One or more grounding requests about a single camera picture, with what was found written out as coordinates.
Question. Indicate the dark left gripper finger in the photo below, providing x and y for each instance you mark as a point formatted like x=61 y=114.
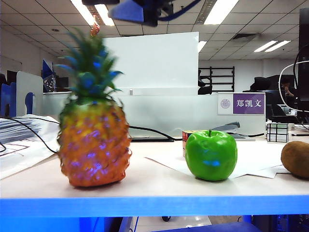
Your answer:
x=128 y=13

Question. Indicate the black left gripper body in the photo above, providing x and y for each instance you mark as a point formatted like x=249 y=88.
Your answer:
x=154 y=8

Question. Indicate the toy pineapple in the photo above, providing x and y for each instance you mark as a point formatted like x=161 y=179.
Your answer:
x=94 y=149

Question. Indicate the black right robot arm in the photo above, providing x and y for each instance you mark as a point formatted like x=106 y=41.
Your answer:
x=304 y=60

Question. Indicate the ceiling light panel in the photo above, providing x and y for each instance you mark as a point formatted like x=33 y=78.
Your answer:
x=83 y=12
x=220 y=10
x=271 y=46
x=105 y=15

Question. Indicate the small red ornament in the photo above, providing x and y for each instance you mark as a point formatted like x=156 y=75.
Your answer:
x=94 y=29

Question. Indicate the white monitor back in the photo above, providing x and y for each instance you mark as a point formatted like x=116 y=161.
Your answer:
x=149 y=62

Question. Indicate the black office chair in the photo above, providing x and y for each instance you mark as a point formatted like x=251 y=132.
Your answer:
x=204 y=89

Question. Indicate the black shelving rack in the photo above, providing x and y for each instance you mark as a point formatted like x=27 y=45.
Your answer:
x=222 y=77

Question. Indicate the blue patterned board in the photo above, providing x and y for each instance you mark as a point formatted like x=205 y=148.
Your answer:
x=49 y=77

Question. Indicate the frosted glass desk partition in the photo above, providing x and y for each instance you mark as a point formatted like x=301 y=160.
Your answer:
x=169 y=113

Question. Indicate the blue white desk divider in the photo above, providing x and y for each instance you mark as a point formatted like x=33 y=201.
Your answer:
x=26 y=82

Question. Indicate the black flat tablet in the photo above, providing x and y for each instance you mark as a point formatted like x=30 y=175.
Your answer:
x=149 y=139

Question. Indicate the purple white name plate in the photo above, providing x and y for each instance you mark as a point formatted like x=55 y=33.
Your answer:
x=248 y=104

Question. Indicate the colourful Rubik's cube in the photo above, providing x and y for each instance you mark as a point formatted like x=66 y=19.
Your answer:
x=185 y=142

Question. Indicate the grey stapler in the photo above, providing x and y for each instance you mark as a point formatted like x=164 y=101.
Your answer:
x=229 y=126

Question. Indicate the white paper sheet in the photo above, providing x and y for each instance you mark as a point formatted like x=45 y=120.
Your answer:
x=169 y=163

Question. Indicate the person in dark clothes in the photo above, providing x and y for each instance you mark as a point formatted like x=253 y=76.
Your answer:
x=288 y=87

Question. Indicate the green toy apple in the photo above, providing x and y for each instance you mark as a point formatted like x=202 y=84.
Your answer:
x=210 y=154

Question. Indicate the white printed paper stack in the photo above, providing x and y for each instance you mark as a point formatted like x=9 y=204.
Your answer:
x=14 y=130

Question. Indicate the silver mirror cube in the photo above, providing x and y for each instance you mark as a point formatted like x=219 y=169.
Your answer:
x=277 y=133

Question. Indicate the translucent bag with red print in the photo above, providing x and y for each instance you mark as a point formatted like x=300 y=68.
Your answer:
x=24 y=157

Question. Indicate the brown toy kiwi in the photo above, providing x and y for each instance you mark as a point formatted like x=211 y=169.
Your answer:
x=297 y=159

